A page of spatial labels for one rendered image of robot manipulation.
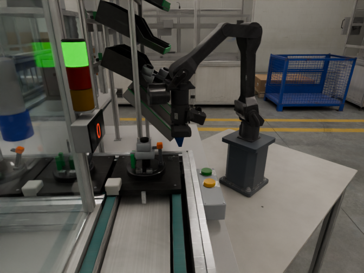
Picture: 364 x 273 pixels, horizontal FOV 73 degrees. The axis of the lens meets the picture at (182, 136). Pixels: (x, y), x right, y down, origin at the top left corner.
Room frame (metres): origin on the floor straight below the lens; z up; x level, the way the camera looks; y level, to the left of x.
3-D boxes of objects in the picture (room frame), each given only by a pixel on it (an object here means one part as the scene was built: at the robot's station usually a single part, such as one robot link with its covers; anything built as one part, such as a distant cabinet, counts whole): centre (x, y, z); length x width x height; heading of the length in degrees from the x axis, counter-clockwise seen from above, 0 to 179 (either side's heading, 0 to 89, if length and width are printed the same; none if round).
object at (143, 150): (0.77, 0.14, 1.06); 0.08 x 0.04 x 0.07; 93
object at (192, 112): (0.78, -0.05, 1.18); 0.07 x 0.07 x 0.06; 1
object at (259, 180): (0.85, -0.25, 0.96); 0.15 x 0.15 x 0.20; 44
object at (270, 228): (0.89, -0.22, 0.84); 0.90 x 0.70 x 0.03; 134
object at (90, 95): (0.57, 0.24, 1.28); 0.05 x 0.05 x 0.05
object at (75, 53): (0.57, 0.24, 1.38); 0.05 x 0.05 x 0.05
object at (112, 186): (0.66, 0.22, 0.97); 0.05 x 0.05 x 0.04; 3
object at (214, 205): (0.69, -0.09, 0.93); 0.21 x 0.07 x 0.06; 3
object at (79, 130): (0.57, 0.24, 1.29); 0.12 x 0.05 x 0.25; 3
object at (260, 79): (5.88, -2.36, 0.20); 1.20 x 0.80 x 0.41; 89
